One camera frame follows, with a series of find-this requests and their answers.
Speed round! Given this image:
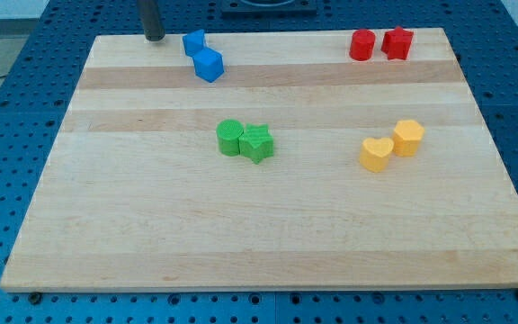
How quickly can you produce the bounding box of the yellow heart block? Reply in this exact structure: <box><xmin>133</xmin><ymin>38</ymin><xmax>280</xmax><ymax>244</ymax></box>
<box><xmin>359</xmin><ymin>138</ymin><xmax>394</xmax><ymax>173</ymax></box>

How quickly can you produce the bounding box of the light wooden board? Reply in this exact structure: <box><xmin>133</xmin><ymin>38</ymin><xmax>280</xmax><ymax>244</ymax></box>
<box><xmin>0</xmin><ymin>28</ymin><xmax>518</xmax><ymax>293</ymax></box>

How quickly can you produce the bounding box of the green star block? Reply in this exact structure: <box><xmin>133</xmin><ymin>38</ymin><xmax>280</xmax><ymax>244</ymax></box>
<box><xmin>238</xmin><ymin>124</ymin><xmax>274</xmax><ymax>164</ymax></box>

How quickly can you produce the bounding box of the red cylinder block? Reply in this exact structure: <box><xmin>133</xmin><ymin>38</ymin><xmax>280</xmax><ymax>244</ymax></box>
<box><xmin>349</xmin><ymin>29</ymin><xmax>376</xmax><ymax>61</ymax></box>

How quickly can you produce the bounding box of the green cylinder block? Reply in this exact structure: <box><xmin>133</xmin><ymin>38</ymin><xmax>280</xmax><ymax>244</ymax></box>
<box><xmin>216</xmin><ymin>119</ymin><xmax>244</xmax><ymax>157</ymax></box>

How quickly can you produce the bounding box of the blue triangle block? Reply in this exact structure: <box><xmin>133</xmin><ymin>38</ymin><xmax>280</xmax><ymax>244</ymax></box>
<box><xmin>182</xmin><ymin>29</ymin><xmax>206</xmax><ymax>57</ymax></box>

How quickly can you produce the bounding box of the red star block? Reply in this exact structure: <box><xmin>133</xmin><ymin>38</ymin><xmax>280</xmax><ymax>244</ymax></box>
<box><xmin>381</xmin><ymin>26</ymin><xmax>414</xmax><ymax>60</ymax></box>

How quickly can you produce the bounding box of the blue cube block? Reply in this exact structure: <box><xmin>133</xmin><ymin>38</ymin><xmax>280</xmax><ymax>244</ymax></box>
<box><xmin>192</xmin><ymin>48</ymin><xmax>224</xmax><ymax>83</ymax></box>

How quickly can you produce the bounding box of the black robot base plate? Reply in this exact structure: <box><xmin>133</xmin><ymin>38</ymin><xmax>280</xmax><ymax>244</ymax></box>
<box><xmin>219</xmin><ymin>0</ymin><xmax>317</xmax><ymax>17</ymax></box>

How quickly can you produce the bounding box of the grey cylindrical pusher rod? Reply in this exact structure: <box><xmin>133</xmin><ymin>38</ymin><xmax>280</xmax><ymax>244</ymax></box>
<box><xmin>137</xmin><ymin>0</ymin><xmax>165</xmax><ymax>42</ymax></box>

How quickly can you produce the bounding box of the yellow hexagon block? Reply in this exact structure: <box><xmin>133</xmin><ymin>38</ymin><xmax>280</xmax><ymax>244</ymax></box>
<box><xmin>392</xmin><ymin>120</ymin><xmax>424</xmax><ymax>158</ymax></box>

